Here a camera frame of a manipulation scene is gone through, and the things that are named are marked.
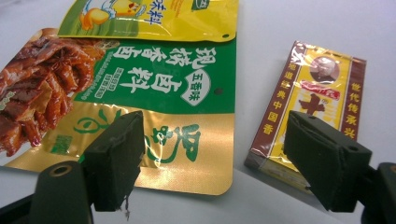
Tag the yellow spout pouch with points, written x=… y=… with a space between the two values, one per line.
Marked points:
x=186 y=25

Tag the yellow and brown spice box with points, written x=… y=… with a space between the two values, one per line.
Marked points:
x=323 y=87

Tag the green and gold seasoning packet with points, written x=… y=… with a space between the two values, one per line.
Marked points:
x=174 y=77

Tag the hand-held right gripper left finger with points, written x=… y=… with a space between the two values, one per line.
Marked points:
x=115 y=161

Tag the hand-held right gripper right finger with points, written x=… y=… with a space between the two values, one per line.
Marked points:
x=327 y=161

